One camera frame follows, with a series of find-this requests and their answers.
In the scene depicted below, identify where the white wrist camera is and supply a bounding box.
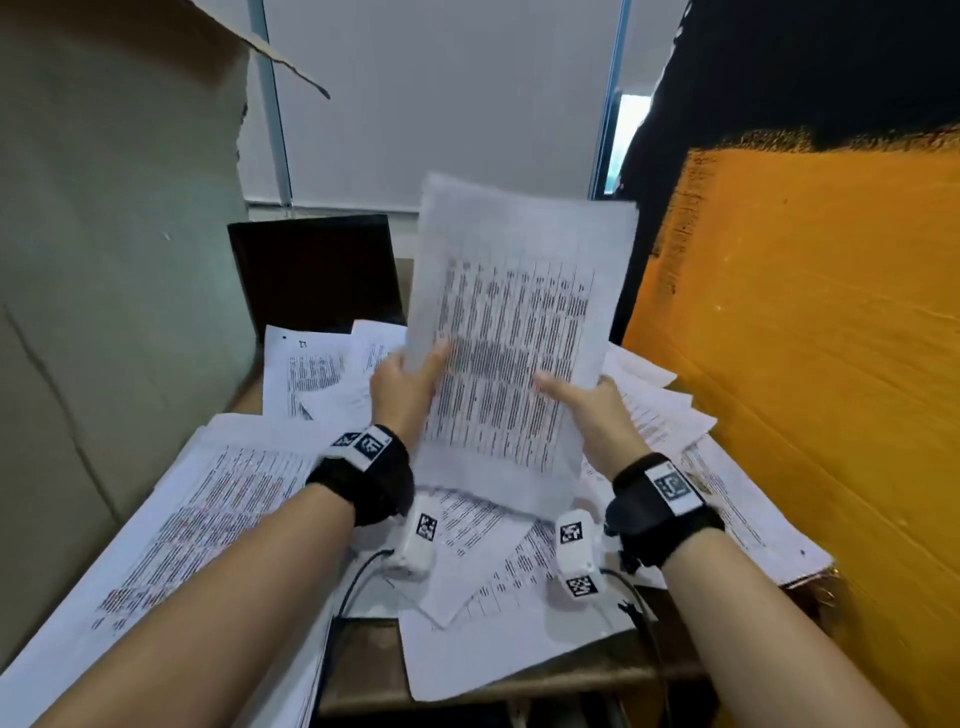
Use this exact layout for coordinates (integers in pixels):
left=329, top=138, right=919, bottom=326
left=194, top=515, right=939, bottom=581
left=382, top=491, right=444, bottom=580
left=554, top=509, right=607, bottom=601

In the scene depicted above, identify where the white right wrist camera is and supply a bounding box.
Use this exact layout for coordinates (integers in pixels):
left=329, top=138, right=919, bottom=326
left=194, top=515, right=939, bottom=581
left=554, top=509, right=607, bottom=601

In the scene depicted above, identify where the pile of printed papers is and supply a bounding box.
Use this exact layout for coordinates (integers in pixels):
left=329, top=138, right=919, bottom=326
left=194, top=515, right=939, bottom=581
left=262, top=318, right=834, bottom=703

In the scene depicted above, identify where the orange cardboard panel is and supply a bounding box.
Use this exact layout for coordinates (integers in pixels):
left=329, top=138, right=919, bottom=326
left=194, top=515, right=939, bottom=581
left=622, top=146, right=960, bottom=728

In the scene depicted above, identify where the person's right hand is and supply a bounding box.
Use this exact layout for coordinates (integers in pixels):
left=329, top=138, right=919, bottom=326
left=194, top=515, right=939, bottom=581
left=532, top=371, right=652, bottom=481

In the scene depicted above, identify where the aligned stack of printed sheets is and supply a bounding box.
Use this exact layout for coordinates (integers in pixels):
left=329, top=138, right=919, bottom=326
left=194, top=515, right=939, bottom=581
left=0, top=412, right=339, bottom=728
left=404, top=172, right=640, bottom=520

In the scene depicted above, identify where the person's left hand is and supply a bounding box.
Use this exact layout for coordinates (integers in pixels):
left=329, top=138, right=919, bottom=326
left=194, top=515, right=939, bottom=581
left=368, top=338, right=451, bottom=455

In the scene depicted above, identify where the beige cardboard panel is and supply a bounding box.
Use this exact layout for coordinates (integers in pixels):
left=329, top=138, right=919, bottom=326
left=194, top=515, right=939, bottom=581
left=0, top=0, right=331, bottom=669

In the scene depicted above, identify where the black camera cable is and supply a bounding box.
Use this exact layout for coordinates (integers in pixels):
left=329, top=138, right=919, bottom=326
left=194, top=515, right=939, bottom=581
left=599, top=567, right=673, bottom=728
left=311, top=548, right=395, bottom=728

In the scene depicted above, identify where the black laptop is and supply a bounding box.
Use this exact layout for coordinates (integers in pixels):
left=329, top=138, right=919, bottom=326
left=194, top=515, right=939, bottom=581
left=227, top=214, right=406, bottom=343

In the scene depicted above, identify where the person's right forearm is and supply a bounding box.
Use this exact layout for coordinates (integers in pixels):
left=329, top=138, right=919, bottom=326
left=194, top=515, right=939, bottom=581
left=661, top=528, right=909, bottom=728

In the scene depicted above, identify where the person's left forearm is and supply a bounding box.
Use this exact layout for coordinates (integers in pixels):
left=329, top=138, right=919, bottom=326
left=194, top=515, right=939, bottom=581
left=33, top=483, right=356, bottom=728

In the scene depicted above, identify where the black left wrist strap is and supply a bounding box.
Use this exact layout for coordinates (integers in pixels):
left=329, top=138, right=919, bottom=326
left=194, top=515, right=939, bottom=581
left=305, top=425, right=416, bottom=528

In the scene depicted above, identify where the black wrist strap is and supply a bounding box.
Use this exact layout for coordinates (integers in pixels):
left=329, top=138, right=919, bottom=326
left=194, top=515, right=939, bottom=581
left=305, top=425, right=416, bottom=528
left=603, top=452, right=727, bottom=575

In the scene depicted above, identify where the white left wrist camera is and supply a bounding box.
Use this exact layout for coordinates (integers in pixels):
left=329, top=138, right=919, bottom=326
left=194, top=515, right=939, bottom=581
left=382, top=491, right=444, bottom=580

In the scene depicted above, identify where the dark framed window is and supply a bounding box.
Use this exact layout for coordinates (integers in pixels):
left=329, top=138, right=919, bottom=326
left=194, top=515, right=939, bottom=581
left=592, top=93, right=654, bottom=200

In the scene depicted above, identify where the black right wrist strap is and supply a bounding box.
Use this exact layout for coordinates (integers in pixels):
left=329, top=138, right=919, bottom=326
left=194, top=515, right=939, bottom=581
left=603, top=452, right=727, bottom=575

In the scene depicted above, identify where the black left camera cable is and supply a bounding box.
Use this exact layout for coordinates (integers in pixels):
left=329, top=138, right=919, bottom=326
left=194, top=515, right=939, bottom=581
left=311, top=548, right=395, bottom=728

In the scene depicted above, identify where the black right camera cable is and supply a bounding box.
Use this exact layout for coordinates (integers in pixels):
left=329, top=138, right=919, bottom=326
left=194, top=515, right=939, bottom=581
left=599, top=567, right=673, bottom=728

